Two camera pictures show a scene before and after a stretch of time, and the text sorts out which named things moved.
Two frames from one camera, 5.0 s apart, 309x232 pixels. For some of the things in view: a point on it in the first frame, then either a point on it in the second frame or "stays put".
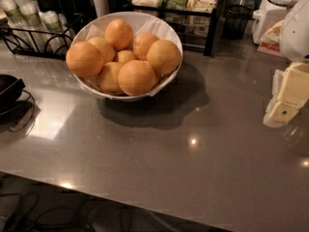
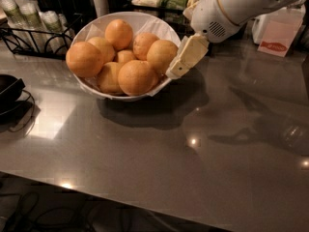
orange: [142, 43] stays put
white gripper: [296, 33] -> [209, 15]
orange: [163, 56] stays put
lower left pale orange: [108, 78] stays put
